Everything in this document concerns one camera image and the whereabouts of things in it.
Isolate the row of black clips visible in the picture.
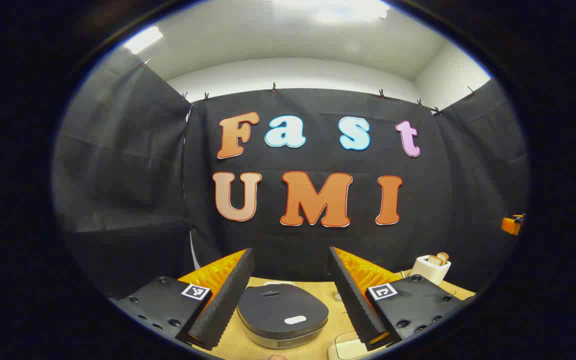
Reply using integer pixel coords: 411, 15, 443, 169
140, 58, 477, 116

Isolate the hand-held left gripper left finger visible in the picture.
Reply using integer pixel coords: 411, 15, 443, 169
110, 248, 255, 351

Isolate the white toaster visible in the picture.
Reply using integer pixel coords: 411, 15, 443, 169
410, 254, 452, 286

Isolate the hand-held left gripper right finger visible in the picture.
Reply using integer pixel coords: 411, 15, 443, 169
328, 246, 476, 351

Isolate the black beige rice cooker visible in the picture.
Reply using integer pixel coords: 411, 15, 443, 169
236, 282, 330, 349

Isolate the black backdrop cloth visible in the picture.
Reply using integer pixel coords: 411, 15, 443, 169
52, 47, 530, 301

